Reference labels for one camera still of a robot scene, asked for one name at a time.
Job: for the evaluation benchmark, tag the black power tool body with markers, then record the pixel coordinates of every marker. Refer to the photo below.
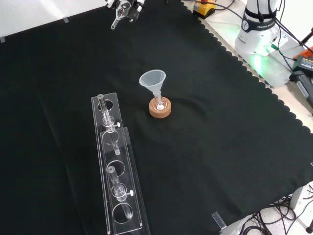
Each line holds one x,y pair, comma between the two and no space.
304,84

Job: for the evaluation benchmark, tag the yellow emergency stop button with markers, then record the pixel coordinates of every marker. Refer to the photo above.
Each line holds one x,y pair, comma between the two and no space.
204,9

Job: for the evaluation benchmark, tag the small round-bottom glass flask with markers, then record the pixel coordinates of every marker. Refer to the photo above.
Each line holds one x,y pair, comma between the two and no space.
160,104

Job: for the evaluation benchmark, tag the clear cloth clip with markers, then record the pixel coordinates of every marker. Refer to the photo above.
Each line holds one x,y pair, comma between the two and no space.
66,20
219,221
2,39

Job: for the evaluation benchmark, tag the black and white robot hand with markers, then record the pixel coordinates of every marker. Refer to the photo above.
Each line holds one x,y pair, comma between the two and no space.
135,11

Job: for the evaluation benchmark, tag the black scalloped bench cloth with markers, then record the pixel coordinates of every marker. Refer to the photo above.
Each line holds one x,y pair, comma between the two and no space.
195,151

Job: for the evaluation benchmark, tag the grey metal base plate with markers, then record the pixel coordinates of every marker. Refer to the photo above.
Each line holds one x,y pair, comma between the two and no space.
274,71

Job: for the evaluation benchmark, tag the orange and black charger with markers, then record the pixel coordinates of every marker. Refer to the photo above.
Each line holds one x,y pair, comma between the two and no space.
305,62

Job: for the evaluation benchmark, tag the clear acrylic funnel stand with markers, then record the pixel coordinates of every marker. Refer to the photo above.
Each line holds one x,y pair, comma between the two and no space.
115,171

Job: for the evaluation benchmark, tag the translucent plastic funnel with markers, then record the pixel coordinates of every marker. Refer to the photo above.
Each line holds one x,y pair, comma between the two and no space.
152,79

